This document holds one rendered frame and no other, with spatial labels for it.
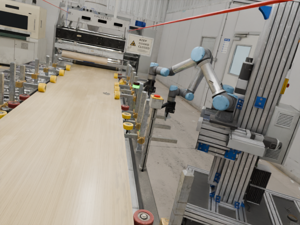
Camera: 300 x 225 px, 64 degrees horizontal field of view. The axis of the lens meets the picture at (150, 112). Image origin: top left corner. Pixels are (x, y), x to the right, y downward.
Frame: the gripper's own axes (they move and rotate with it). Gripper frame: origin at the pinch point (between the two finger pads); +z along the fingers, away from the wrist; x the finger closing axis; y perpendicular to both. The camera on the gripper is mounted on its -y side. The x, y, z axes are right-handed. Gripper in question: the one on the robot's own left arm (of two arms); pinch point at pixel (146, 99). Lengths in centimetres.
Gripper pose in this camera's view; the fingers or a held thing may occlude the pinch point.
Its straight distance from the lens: 233.0
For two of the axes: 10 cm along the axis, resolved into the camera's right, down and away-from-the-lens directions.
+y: 4.7, 3.3, -8.2
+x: 8.6, 0.3, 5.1
